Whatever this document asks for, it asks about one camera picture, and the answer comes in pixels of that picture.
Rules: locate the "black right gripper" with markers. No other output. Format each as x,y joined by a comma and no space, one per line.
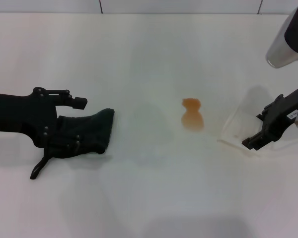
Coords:
280,111

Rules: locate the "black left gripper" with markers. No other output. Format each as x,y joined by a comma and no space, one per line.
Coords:
15,111

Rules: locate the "brown liquid stain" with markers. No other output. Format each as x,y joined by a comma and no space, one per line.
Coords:
192,119

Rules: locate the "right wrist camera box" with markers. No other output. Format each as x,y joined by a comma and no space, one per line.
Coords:
278,49

